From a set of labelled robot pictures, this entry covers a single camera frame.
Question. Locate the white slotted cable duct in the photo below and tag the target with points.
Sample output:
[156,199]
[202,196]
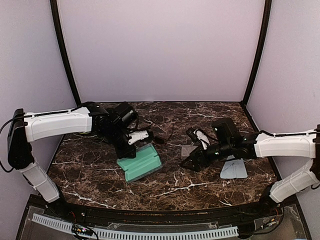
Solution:
[119,231]

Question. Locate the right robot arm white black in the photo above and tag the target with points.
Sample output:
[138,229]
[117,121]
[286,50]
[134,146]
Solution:
[229,142]

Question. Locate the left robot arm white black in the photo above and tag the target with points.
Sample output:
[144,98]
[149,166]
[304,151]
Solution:
[26,128]

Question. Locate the brown sunglasses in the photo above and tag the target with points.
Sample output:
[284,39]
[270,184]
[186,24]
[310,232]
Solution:
[156,138]

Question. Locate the right black frame post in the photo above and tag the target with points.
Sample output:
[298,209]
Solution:
[258,52]

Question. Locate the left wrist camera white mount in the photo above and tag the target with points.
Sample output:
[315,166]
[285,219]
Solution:
[139,136]

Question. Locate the light blue cloth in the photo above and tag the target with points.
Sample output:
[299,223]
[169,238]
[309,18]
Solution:
[234,169]

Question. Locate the beige glasses case teal lining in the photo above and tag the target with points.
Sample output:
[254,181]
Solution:
[186,151]

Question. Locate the left black frame post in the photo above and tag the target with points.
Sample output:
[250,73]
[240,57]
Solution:
[63,51]

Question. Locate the blue-grey glasses case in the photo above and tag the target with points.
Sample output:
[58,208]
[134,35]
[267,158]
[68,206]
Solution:
[147,161]

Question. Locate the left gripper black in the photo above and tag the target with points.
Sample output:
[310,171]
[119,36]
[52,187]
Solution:
[125,153]

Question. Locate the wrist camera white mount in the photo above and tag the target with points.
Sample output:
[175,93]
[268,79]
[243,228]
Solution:
[198,136]
[139,136]

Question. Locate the black frame post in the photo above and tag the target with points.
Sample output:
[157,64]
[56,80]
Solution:
[258,52]
[63,51]

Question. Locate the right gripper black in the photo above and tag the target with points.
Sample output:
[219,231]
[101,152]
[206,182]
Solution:
[198,152]

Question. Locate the black front rail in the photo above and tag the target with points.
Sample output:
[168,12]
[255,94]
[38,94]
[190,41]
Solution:
[241,214]

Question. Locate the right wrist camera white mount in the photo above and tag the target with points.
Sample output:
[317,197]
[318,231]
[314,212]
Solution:
[198,136]

